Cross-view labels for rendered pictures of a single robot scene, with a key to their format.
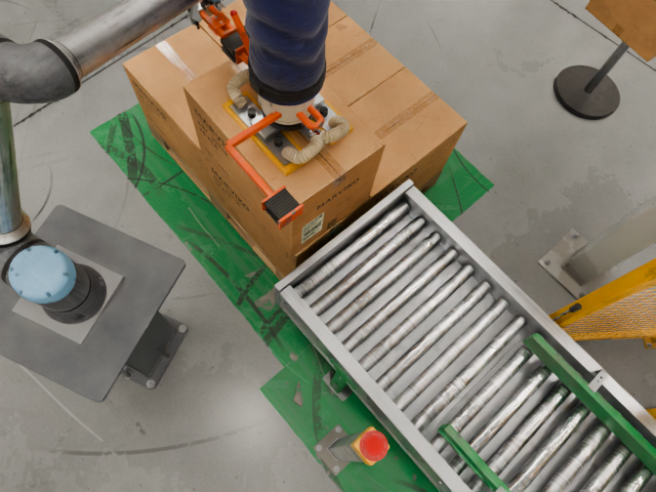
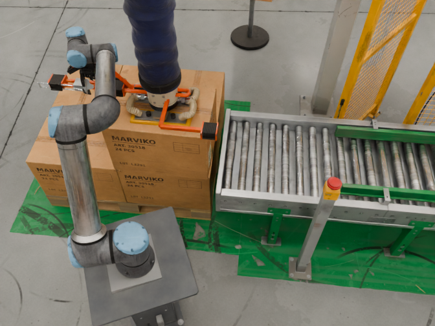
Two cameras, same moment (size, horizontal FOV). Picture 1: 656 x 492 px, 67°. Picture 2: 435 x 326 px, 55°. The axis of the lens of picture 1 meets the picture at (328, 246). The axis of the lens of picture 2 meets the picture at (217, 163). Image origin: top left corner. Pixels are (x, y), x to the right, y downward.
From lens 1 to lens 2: 1.10 m
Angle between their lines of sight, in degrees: 21
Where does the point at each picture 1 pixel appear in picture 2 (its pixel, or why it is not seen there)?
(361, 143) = (206, 94)
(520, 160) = (250, 83)
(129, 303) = (164, 243)
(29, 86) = (111, 114)
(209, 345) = not seen: hidden behind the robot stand
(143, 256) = (149, 220)
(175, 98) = not seen: hidden behind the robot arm
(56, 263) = (134, 226)
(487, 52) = (189, 48)
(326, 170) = (203, 114)
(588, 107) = (257, 43)
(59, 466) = not seen: outside the picture
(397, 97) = (183, 82)
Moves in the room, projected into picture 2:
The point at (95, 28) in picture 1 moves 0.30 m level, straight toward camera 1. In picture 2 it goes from (105, 85) to (173, 102)
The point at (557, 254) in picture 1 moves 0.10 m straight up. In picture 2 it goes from (305, 109) to (307, 101)
